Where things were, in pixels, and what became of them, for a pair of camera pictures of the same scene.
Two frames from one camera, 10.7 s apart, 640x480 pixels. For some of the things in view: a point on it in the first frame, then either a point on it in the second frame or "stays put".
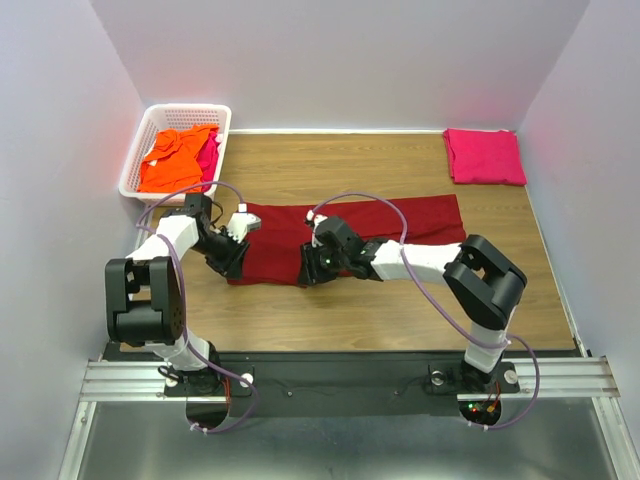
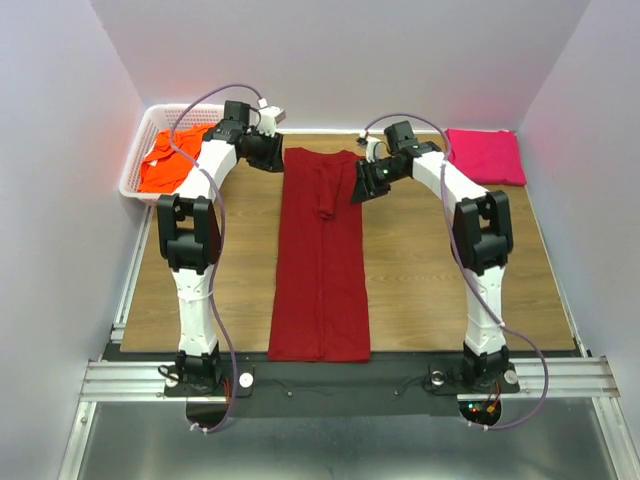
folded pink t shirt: [481, 156] stays put
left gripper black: [231, 265] -> [273, 160]
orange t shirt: [171, 166] stays put
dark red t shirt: [275, 247] -> [318, 307]
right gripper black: [309, 272] -> [365, 185]
